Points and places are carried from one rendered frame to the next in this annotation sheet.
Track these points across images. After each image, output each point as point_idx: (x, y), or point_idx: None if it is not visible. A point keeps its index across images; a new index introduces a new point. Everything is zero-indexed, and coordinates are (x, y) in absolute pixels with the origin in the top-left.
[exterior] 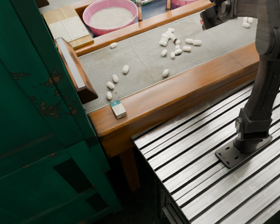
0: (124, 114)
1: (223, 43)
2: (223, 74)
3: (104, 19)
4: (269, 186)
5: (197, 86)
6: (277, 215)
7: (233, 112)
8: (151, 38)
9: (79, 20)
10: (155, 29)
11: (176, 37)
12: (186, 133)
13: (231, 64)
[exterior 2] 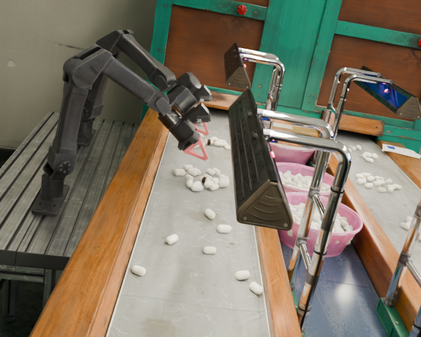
0: None
1: (179, 154)
2: (140, 130)
3: (288, 146)
4: (49, 130)
5: (144, 122)
6: None
7: (110, 147)
8: (229, 142)
9: (282, 127)
10: None
11: (217, 148)
12: (122, 133)
13: (146, 135)
